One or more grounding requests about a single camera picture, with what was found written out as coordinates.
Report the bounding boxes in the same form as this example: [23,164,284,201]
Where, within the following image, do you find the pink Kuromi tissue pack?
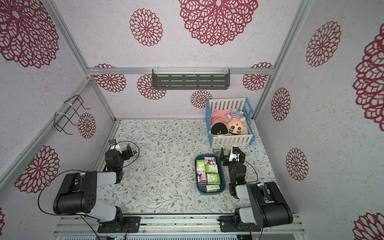
[197,171,208,185]
[204,157,217,165]

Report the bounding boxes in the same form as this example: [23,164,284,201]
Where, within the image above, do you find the green tissue pack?
[205,165,219,174]
[196,160,205,171]
[207,173,221,185]
[206,185,221,193]

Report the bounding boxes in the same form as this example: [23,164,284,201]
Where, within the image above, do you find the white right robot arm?
[219,147,294,233]

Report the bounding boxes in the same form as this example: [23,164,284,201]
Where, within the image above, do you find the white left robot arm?
[53,143,140,233]

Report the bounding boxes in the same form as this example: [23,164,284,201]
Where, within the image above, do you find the teal storage box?
[195,154,226,195]

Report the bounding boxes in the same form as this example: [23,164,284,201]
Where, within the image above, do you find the peach face plush doll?
[226,111,247,135]

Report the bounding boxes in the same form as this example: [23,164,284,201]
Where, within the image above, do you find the black-haired plush doll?
[210,123,228,137]

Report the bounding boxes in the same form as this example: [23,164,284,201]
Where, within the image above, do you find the blue white toy crib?
[206,98,255,148]

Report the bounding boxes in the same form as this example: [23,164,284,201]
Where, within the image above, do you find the pink plush doll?
[211,108,237,123]

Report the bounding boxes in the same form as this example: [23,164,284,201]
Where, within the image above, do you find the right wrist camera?
[229,147,243,162]

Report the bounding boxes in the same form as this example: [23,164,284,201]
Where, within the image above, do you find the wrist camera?
[229,147,243,162]
[109,139,122,153]

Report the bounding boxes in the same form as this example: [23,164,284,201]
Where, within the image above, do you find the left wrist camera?
[109,139,122,153]

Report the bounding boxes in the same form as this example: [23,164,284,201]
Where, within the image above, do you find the green strap keychain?
[213,148,221,155]

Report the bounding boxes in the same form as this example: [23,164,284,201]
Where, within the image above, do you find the black wire wall rack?
[53,95,90,136]

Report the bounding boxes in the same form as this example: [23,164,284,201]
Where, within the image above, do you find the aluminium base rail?
[52,214,306,237]

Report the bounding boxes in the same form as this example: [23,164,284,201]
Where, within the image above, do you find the grey wall shelf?
[152,68,230,90]

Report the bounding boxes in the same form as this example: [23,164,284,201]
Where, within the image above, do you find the aluminium frame post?
[253,0,314,122]

